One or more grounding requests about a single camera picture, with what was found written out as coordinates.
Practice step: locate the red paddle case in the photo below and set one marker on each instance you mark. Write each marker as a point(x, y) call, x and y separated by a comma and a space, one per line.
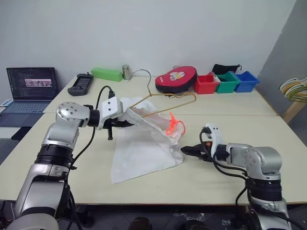
point(173, 80)

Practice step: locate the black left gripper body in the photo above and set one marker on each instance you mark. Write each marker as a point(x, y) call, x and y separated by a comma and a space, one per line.
point(112, 123)

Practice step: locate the small blue white box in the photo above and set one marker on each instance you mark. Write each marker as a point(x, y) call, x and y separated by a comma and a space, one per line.
point(5, 105)

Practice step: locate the bundle of coloured hangers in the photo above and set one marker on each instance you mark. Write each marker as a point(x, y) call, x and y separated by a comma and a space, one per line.
point(293, 88)

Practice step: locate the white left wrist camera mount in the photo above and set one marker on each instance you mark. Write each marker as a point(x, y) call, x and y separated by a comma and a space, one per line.
point(110, 110)

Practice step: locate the metal cup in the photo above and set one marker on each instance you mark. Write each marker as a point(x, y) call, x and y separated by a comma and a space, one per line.
point(126, 72)

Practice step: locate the open laptop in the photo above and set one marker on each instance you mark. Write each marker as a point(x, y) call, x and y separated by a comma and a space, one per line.
point(31, 83)

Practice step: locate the green rectangular box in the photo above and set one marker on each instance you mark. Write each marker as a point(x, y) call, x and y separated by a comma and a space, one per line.
point(106, 74)

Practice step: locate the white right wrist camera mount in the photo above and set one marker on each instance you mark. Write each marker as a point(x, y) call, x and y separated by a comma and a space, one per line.
point(214, 136)

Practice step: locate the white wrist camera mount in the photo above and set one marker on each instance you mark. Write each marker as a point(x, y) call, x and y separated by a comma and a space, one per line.
point(110, 110)
point(214, 136)

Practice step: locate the green plastic bin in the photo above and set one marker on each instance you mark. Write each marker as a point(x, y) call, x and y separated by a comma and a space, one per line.
point(226, 85)

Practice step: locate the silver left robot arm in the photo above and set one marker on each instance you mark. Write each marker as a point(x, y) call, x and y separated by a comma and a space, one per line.
point(62, 134)

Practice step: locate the red plastic bin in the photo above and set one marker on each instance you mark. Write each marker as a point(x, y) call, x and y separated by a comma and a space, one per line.
point(205, 86)

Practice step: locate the grey perforated panel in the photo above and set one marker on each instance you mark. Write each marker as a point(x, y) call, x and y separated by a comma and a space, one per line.
point(6, 149)

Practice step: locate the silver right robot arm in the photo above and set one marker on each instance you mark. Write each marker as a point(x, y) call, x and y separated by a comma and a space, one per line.
point(259, 163)

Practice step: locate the black handheld controller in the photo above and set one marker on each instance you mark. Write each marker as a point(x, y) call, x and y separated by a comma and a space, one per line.
point(80, 85)

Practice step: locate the dark rounded shape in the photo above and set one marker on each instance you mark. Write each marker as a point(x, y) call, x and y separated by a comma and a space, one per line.
point(141, 224)
point(194, 225)

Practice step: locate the white shorts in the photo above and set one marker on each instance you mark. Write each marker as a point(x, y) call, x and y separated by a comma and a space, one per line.
point(141, 153)

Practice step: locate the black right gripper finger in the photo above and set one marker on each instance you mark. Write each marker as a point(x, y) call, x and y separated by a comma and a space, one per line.
point(194, 153)
point(192, 148)

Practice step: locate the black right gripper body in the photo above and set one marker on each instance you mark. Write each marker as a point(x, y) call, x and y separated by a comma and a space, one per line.
point(206, 152)

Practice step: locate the wooden rack post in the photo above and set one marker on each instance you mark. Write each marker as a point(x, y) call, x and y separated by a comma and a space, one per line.
point(293, 111)

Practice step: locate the blue plastic bin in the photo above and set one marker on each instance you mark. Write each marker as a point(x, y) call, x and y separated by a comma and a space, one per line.
point(247, 83)

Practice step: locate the white flat pad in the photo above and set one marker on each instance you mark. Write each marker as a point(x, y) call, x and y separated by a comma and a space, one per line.
point(7, 132)

